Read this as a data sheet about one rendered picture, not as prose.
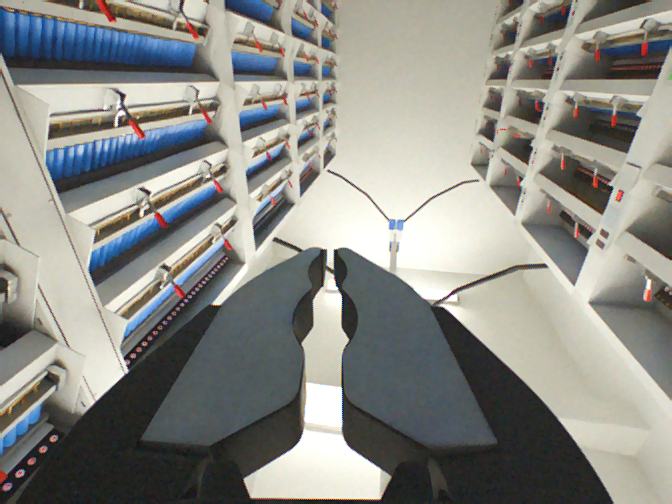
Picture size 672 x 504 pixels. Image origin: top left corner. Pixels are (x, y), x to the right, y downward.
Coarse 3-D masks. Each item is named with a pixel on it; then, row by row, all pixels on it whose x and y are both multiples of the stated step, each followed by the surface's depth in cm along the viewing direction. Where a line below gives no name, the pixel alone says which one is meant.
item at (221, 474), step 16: (208, 464) 5; (224, 464) 5; (400, 464) 5; (416, 464) 5; (208, 480) 5; (224, 480) 5; (240, 480) 5; (400, 480) 5; (416, 480) 5; (208, 496) 5; (224, 496) 5; (240, 496) 5; (384, 496) 5; (400, 496) 5; (416, 496) 5; (432, 496) 5
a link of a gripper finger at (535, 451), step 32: (448, 320) 9; (480, 352) 8; (480, 384) 7; (512, 384) 7; (512, 416) 6; (544, 416) 6; (512, 448) 6; (544, 448) 6; (576, 448) 6; (448, 480) 5; (480, 480) 5; (512, 480) 5; (544, 480) 5; (576, 480) 5
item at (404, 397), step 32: (352, 256) 11; (352, 288) 10; (384, 288) 10; (352, 320) 9; (384, 320) 9; (416, 320) 9; (352, 352) 8; (384, 352) 8; (416, 352) 8; (448, 352) 8; (352, 384) 7; (384, 384) 7; (416, 384) 7; (448, 384) 7; (352, 416) 7; (384, 416) 6; (416, 416) 6; (448, 416) 6; (480, 416) 6; (352, 448) 7; (384, 448) 6; (416, 448) 6; (448, 448) 6; (480, 448) 6
